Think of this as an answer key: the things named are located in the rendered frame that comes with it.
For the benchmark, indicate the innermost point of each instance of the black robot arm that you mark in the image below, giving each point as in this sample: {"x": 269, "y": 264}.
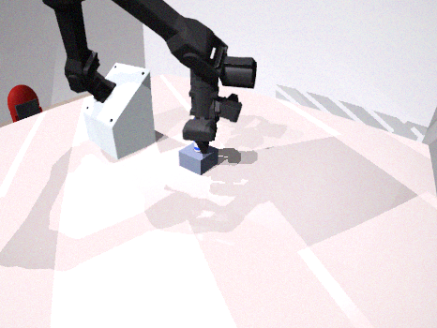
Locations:
{"x": 189, "y": 41}

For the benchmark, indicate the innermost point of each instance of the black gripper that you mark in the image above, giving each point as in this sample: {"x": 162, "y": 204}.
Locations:
{"x": 201, "y": 128}

